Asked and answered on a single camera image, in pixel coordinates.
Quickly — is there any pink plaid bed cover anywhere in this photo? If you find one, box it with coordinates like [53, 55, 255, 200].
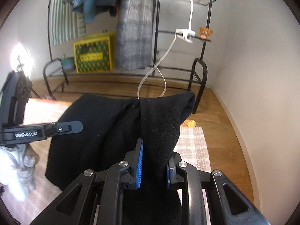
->
[22, 99, 211, 224]

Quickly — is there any yellow green box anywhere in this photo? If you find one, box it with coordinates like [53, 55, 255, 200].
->
[73, 32, 116, 74]

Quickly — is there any grey plaid coat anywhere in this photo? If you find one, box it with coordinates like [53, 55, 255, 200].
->
[114, 0, 154, 71]

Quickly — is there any black garment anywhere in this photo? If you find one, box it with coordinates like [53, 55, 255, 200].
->
[45, 92, 195, 224]

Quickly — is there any white clip lamp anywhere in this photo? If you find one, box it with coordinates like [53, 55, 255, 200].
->
[137, 0, 200, 99]

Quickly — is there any black wire rack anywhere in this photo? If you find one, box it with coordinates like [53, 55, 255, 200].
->
[43, 0, 216, 114]

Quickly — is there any ring light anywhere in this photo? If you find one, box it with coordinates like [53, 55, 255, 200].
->
[10, 42, 35, 79]

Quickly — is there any left hand white glove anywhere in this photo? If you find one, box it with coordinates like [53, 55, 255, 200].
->
[1, 144, 39, 202]

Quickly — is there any teddy bear toy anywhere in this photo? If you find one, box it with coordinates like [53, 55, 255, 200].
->
[197, 27, 213, 41]

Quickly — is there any teal jacket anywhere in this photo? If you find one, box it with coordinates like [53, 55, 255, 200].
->
[83, 0, 97, 24]

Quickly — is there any striped green white rug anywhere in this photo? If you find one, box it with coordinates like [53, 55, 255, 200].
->
[48, 0, 86, 46]

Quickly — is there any potted plant teal pot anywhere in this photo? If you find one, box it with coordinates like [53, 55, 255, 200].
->
[62, 55, 75, 72]

